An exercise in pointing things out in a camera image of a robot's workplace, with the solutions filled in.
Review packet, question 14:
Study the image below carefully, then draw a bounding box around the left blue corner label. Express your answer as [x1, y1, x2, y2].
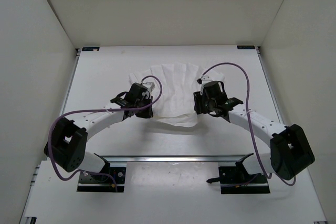
[81, 47, 100, 51]

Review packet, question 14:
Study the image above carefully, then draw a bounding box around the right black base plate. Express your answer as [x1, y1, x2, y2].
[206, 153, 270, 195]

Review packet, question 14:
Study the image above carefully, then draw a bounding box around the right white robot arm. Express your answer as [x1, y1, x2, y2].
[193, 79, 315, 182]

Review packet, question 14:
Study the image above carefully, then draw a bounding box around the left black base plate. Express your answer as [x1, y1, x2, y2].
[77, 163, 127, 193]

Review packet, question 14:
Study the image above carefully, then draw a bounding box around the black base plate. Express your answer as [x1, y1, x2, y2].
[77, 163, 127, 193]
[206, 153, 270, 195]

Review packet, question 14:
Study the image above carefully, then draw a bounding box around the aluminium front rail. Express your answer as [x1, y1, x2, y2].
[103, 154, 249, 163]

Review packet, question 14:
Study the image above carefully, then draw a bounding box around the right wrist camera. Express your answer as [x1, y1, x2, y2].
[196, 75, 213, 85]

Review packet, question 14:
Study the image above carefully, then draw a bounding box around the right blue corner label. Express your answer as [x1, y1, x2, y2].
[237, 45, 255, 50]

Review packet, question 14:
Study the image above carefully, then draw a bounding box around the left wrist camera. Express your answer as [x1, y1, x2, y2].
[143, 82, 155, 92]

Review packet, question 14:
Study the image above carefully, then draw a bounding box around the white pleated skirt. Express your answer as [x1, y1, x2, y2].
[128, 61, 226, 130]

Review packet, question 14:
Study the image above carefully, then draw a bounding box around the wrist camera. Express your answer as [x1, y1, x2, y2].
[196, 75, 213, 85]
[143, 82, 155, 92]

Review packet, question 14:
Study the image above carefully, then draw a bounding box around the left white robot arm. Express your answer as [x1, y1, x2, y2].
[44, 82, 155, 181]

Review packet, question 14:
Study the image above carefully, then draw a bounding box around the blue corner label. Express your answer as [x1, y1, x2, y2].
[81, 47, 100, 51]
[237, 45, 255, 50]

